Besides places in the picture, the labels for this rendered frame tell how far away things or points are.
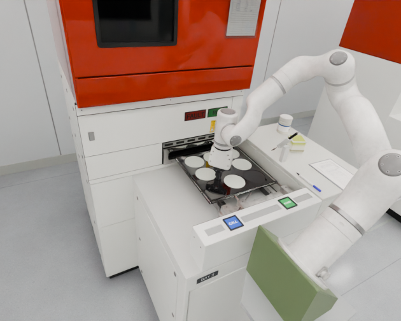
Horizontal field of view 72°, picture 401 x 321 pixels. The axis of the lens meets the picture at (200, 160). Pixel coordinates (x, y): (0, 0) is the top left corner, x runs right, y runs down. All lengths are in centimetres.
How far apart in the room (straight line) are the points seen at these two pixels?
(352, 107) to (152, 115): 80
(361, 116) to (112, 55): 86
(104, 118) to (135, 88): 19
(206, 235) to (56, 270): 139
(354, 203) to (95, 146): 100
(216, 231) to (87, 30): 80
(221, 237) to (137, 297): 108
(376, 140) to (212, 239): 60
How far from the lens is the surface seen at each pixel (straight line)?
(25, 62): 268
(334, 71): 104
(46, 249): 230
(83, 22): 107
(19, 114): 283
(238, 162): 143
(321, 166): 145
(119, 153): 134
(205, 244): 94
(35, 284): 215
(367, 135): 100
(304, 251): 89
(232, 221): 101
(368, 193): 89
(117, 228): 164
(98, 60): 110
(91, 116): 123
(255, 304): 102
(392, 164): 87
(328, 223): 90
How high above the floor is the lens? 169
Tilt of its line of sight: 34 degrees down
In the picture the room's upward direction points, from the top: 6 degrees clockwise
